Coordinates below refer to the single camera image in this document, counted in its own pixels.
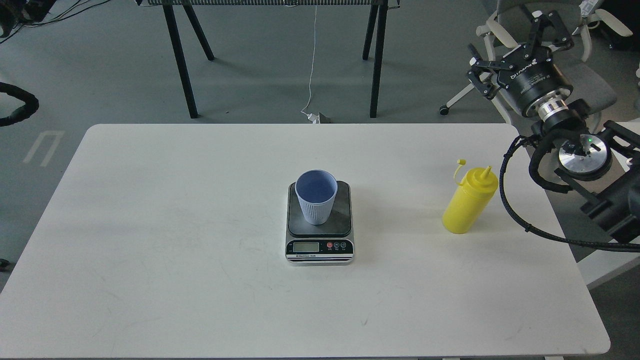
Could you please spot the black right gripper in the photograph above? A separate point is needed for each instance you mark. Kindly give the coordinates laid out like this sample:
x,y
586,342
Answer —
x,y
527,73

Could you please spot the yellow squeeze bottle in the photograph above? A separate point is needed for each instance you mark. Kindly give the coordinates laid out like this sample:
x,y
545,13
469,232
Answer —
x,y
472,195

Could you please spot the white side table edge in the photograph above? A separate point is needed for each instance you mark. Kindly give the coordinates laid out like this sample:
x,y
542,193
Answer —
x,y
598,266

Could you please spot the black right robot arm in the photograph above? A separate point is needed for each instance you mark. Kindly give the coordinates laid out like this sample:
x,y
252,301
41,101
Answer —
x,y
602,167

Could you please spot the blue ribbed plastic cup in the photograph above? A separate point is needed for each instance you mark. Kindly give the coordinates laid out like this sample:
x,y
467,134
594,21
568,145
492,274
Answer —
x,y
316,191

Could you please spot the digital kitchen scale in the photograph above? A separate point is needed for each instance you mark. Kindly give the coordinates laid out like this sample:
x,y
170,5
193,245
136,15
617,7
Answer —
x,y
330,243

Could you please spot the black legged background table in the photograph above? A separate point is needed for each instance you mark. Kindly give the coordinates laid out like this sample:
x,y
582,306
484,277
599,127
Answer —
x,y
276,40

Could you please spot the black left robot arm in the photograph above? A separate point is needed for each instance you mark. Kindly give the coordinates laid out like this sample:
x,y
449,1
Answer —
x,y
30,104

